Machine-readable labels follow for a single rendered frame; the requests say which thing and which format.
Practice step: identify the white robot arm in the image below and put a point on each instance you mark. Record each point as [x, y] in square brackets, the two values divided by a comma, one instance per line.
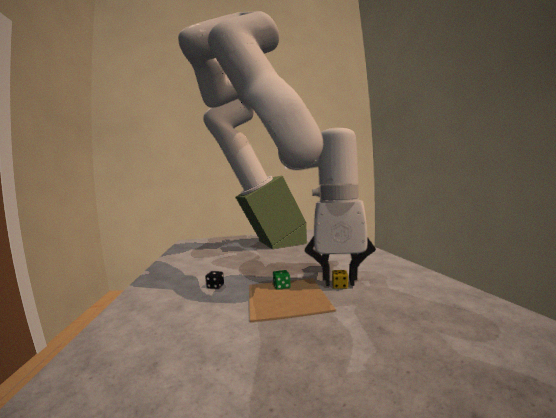
[235, 44]

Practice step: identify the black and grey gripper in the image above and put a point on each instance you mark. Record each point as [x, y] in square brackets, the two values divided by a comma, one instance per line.
[340, 228]

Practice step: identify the yellow die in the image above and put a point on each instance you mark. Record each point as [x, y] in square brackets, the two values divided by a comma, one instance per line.
[339, 279]

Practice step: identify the orange flat mat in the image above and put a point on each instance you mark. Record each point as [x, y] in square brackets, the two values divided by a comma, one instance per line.
[303, 298]

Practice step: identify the green die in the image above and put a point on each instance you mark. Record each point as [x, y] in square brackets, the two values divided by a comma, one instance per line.
[281, 279]

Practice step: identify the black die with white pips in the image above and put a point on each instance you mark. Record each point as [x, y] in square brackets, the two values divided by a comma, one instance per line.
[214, 279]

